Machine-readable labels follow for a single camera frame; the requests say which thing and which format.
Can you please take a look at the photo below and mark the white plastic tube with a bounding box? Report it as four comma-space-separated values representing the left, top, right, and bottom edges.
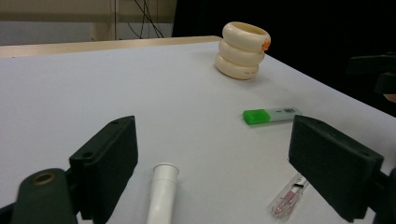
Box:
146, 161, 180, 224

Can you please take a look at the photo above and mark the clear packet with pink contents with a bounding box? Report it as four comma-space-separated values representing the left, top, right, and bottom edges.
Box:
267, 173, 311, 220

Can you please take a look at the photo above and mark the green-capped flat stick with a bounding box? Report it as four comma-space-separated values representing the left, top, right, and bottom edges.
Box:
242, 106, 304, 126

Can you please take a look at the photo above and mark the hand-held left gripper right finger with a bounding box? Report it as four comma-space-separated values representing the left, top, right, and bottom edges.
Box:
288, 114, 385, 223

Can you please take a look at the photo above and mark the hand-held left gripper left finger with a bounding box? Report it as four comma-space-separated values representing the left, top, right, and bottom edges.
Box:
68, 115, 139, 224

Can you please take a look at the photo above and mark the cream ringed pen holder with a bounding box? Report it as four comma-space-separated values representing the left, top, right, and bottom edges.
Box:
214, 21, 272, 81

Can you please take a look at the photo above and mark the black cable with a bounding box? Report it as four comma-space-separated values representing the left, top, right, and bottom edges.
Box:
113, 0, 120, 41
133, 0, 165, 39

